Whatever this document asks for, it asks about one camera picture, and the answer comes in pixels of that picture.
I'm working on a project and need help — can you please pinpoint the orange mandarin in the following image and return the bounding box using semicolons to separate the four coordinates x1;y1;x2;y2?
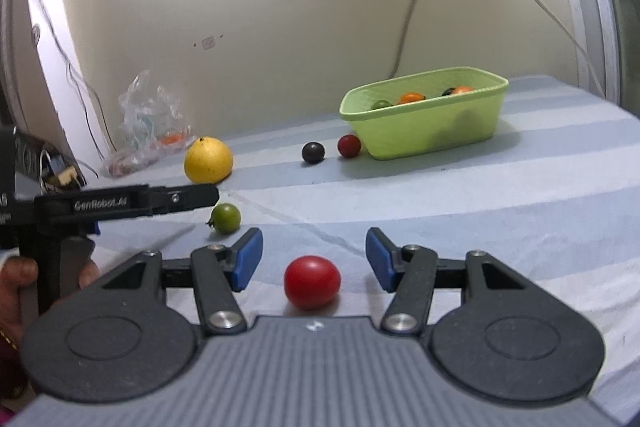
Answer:
448;86;474;95

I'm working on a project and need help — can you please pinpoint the orange oval tomato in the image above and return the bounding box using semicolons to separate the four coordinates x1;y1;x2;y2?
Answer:
398;92;425;105

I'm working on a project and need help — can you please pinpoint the large red tomato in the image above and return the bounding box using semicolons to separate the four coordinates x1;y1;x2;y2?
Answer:
283;256;342;310

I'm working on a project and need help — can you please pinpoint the large yellow grapefruit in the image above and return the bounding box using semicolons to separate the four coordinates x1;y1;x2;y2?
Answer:
183;136;233;183

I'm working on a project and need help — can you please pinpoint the person's left hand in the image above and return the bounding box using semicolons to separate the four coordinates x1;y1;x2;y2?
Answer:
0;256;38;400

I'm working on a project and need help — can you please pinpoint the green cherry tomato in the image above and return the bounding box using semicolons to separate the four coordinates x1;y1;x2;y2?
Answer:
206;202;241;235

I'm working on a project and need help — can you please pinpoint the dark purple cherry tomato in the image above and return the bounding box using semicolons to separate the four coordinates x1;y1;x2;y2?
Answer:
302;142;326;165

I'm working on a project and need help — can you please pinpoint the light green plastic basket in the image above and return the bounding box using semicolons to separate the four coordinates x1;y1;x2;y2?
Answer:
338;66;509;160

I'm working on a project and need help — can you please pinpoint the grey cable on wall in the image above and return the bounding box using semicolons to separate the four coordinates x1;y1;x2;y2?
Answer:
387;0;436;79

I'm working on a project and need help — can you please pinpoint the small red cherry tomato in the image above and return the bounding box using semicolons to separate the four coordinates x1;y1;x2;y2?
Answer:
337;134;361;159

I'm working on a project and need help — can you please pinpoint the striped blue white bedsheet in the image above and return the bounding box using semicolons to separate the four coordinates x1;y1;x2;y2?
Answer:
74;74;640;425

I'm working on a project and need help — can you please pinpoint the clear plastic bag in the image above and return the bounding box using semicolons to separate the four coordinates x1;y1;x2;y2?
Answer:
104;69;195;178

